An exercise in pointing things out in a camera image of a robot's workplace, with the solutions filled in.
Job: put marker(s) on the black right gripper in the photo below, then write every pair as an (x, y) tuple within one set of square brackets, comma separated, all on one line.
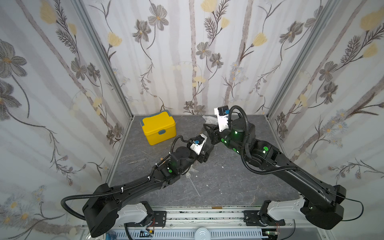
[(214, 134)]

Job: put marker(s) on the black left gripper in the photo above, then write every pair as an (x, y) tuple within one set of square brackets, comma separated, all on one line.
[(201, 158)]

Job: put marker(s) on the clear spray nozzle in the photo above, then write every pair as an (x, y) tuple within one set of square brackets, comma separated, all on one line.
[(189, 175), (211, 120)]

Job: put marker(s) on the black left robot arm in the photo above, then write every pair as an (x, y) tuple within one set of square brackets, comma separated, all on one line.
[(101, 211)]

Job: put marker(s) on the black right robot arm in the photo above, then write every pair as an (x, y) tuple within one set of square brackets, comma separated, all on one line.
[(319, 203)]

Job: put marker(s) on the yellow plastic storage box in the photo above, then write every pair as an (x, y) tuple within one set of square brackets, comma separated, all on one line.
[(159, 127)]

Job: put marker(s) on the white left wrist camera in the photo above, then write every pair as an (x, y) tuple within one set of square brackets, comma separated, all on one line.
[(197, 143)]

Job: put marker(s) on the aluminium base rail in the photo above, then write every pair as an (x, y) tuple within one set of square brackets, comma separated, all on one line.
[(216, 223)]

